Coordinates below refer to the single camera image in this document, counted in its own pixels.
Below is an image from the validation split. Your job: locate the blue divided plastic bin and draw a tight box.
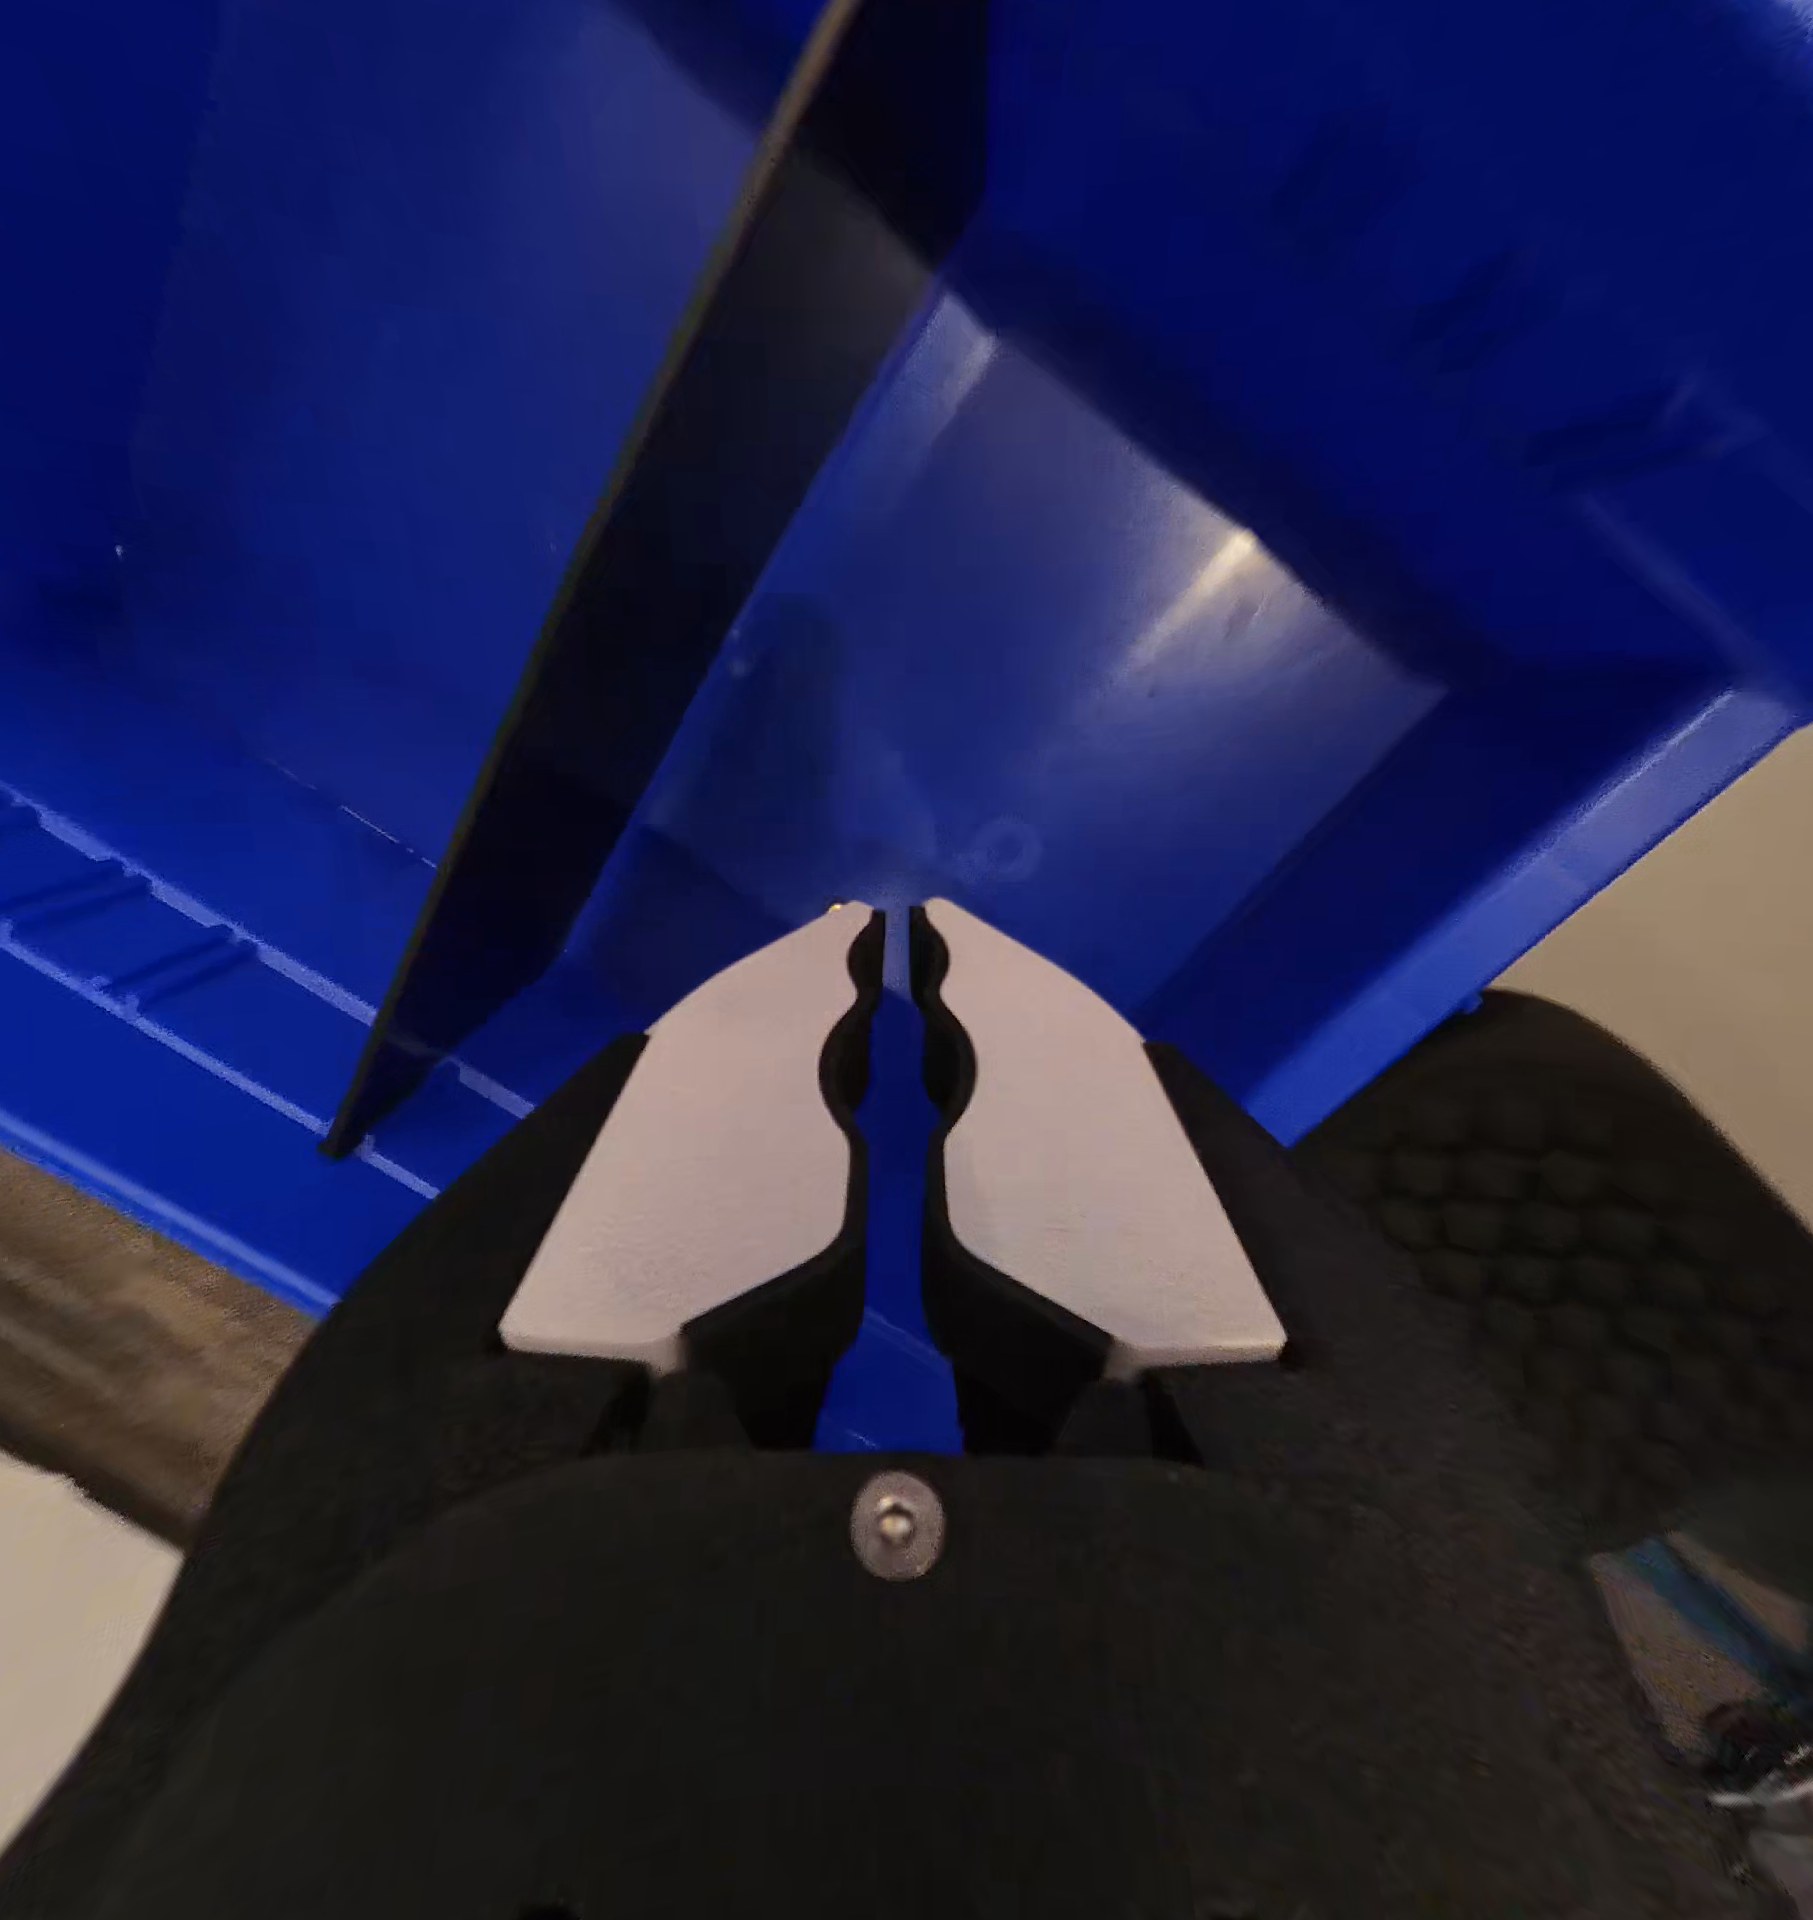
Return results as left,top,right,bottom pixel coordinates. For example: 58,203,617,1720
0,0,1813,1456

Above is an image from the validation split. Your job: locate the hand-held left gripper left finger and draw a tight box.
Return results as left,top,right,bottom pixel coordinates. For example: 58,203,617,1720
496,901,890,1375

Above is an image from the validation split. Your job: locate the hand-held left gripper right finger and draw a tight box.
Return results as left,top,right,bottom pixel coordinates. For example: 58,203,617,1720
907,896,1291,1375

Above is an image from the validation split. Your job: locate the black bin divider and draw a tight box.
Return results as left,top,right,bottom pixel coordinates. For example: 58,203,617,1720
322,0,997,1161

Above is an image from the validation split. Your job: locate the black round textured pad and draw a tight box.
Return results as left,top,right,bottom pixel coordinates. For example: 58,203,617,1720
1294,990,1813,1550

